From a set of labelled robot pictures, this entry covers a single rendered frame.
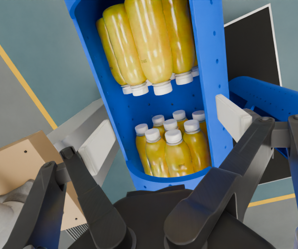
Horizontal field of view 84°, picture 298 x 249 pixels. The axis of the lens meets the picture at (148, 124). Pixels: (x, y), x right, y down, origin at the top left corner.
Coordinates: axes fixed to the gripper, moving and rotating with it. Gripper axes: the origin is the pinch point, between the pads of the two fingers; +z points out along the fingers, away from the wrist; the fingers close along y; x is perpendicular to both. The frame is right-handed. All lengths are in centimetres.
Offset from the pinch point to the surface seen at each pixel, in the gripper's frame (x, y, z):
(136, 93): 0.1, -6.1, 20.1
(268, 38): -3, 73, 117
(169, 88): 0.2, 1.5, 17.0
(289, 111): -26, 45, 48
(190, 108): -11.4, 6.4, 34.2
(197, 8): 11.5, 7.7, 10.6
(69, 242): -141, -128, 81
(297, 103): -24, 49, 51
